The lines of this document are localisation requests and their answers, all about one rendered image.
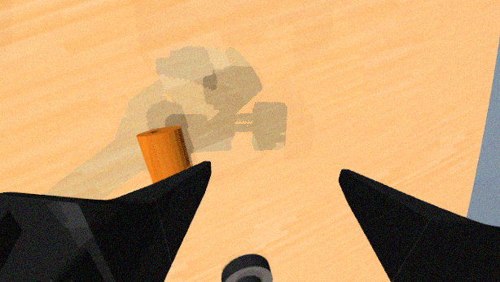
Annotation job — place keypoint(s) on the orange knob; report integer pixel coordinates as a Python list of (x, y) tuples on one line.
[(164, 151)]

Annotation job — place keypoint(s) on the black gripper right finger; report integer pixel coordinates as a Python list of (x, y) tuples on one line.
[(416, 241)]

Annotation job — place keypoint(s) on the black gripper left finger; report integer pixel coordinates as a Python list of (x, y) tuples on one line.
[(132, 238)]

